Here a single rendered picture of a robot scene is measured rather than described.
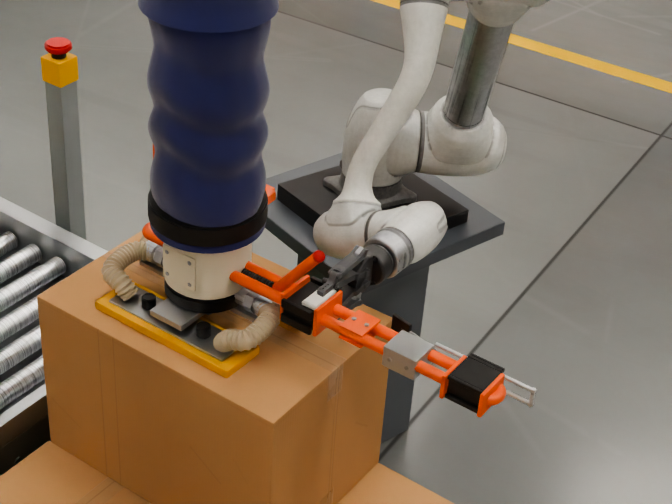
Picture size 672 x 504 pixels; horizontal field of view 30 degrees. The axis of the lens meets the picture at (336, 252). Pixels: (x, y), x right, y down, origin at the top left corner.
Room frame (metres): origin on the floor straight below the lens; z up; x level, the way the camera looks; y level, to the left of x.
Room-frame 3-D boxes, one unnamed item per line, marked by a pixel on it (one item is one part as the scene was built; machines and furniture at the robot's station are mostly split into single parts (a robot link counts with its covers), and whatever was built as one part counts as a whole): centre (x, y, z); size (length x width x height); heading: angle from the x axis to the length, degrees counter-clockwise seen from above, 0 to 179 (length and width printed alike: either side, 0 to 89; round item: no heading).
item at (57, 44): (2.93, 0.76, 1.02); 0.07 x 0.07 x 0.04
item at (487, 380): (1.66, -0.25, 1.08); 0.08 x 0.07 x 0.05; 57
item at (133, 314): (1.91, 0.30, 0.97); 0.34 x 0.10 x 0.05; 57
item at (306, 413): (1.99, 0.23, 0.75); 0.60 x 0.40 x 0.40; 57
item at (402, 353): (1.74, -0.14, 1.07); 0.07 x 0.07 x 0.04; 57
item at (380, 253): (1.98, -0.06, 1.07); 0.09 x 0.07 x 0.08; 147
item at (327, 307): (1.85, 0.04, 1.08); 0.10 x 0.08 x 0.06; 147
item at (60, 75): (2.93, 0.76, 0.50); 0.07 x 0.07 x 1.00; 57
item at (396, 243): (2.04, -0.10, 1.07); 0.09 x 0.06 x 0.09; 57
